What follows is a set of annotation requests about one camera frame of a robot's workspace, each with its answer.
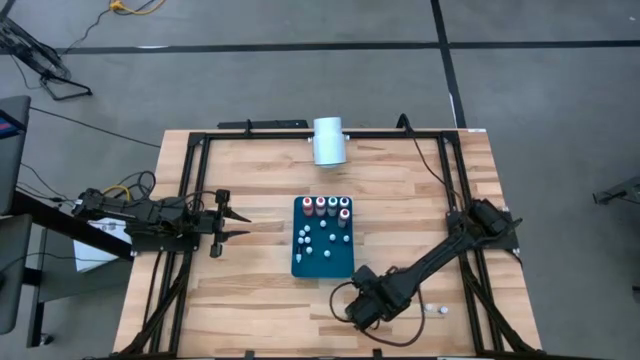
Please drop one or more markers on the tall dark-capped food coloring bottle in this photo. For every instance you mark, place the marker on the tall dark-capped food coloring bottle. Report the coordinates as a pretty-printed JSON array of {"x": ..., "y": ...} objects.
[{"x": 344, "y": 202}]

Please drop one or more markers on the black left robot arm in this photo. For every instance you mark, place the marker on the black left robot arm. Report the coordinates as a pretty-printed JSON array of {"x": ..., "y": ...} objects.
[{"x": 150, "y": 215}]

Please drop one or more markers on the grey flat panel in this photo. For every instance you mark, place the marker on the grey flat panel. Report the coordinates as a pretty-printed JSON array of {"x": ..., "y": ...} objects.
[{"x": 12, "y": 275}]

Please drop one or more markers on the small black-white piece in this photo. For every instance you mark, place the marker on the small black-white piece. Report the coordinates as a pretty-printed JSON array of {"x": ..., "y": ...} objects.
[{"x": 298, "y": 258}]

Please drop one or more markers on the tall pink-capped food coloring bottle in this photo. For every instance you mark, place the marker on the tall pink-capped food coloring bottle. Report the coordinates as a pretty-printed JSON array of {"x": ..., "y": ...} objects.
[{"x": 320, "y": 206}]

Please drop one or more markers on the black cart frame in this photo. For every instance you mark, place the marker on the black cart frame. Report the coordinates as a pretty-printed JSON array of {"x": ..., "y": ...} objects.
[{"x": 40, "y": 212}]

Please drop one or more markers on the blue plastic bin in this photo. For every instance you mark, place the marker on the blue plastic bin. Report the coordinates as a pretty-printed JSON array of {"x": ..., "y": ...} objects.
[{"x": 340, "y": 265}]

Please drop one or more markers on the grey stand foot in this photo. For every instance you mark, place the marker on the grey stand foot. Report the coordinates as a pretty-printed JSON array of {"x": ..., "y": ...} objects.
[{"x": 620, "y": 191}]

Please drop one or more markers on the black power strip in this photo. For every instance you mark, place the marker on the black power strip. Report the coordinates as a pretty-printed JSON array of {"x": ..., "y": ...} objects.
[{"x": 270, "y": 124}]

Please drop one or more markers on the white paper box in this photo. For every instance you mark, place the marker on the white paper box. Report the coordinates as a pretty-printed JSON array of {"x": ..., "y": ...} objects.
[{"x": 92, "y": 255}]

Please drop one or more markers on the tall green-capped food coloring bottle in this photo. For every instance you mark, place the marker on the tall green-capped food coloring bottle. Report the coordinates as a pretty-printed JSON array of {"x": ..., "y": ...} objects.
[{"x": 332, "y": 204}]

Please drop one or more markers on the white cylinder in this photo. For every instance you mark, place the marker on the white cylinder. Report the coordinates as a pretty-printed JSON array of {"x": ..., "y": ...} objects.
[{"x": 329, "y": 142}]

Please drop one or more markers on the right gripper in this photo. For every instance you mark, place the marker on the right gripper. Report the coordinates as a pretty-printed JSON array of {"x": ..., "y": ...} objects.
[{"x": 372, "y": 295}]

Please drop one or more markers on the grey computer monitor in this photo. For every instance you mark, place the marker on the grey computer monitor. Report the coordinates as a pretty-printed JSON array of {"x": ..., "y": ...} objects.
[{"x": 12, "y": 160}]

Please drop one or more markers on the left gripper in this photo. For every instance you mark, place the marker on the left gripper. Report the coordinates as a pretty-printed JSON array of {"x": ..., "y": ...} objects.
[{"x": 217, "y": 250}]

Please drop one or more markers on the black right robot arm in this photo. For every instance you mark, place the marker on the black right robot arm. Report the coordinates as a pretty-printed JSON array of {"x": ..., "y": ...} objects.
[{"x": 435, "y": 257}]

